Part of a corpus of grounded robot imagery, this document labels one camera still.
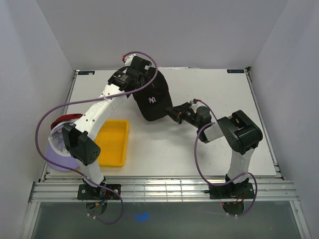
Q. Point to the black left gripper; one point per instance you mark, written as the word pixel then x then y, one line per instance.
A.
pixel 146 74

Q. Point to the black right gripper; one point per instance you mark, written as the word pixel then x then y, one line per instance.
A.
pixel 179 112

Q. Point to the black baseball cap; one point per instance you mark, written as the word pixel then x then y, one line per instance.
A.
pixel 154 99

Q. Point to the purple baseball cap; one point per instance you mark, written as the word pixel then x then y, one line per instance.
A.
pixel 55 149

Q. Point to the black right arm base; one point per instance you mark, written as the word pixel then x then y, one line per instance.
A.
pixel 231 191

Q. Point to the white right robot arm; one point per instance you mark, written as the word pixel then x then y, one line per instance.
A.
pixel 241 133

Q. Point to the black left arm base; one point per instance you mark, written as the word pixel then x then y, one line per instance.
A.
pixel 86 192

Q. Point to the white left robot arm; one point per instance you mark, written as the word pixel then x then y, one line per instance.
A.
pixel 79 138

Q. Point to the yellow plastic tray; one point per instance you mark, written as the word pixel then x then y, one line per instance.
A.
pixel 112 140

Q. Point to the red baseball cap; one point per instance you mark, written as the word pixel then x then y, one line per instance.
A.
pixel 65 118

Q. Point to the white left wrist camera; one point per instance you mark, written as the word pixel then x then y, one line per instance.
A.
pixel 128 59

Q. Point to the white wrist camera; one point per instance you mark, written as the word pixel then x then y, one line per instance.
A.
pixel 194 103
pixel 128 59

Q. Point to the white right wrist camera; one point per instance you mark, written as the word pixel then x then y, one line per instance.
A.
pixel 194 103

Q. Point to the aluminium rail frame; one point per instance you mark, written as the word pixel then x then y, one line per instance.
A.
pixel 65 189

